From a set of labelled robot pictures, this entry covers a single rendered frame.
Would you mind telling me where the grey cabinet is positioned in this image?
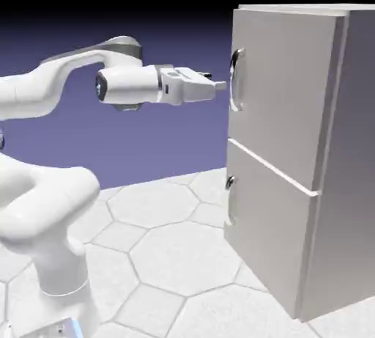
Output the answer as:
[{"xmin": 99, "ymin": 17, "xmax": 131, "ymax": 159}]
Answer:
[{"xmin": 223, "ymin": 3, "xmax": 375, "ymax": 323}]

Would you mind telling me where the long curved silver handle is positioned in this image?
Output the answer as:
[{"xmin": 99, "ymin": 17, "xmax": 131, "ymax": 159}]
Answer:
[{"xmin": 229, "ymin": 47, "xmax": 248, "ymax": 113}]

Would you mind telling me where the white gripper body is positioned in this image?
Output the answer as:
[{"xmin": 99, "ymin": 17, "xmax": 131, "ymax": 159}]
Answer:
[{"xmin": 174, "ymin": 67, "xmax": 217, "ymax": 107}]

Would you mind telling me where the short curved silver handle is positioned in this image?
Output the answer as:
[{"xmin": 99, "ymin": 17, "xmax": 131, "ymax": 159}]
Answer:
[{"xmin": 224, "ymin": 174, "xmax": 238, "ymax": 228}]

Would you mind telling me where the short grey cabinet door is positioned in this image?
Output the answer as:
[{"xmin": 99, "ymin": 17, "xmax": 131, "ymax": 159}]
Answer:
[{"xmin": 223, "ymin": 138, "xmax": 321, "ymax": 323}]

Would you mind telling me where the tall grey cabinet door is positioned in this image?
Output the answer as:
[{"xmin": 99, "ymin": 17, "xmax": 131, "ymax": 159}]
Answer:
[{"xmin": 227, "ymin": 8, "xmax": 352, "ymax": 193}]

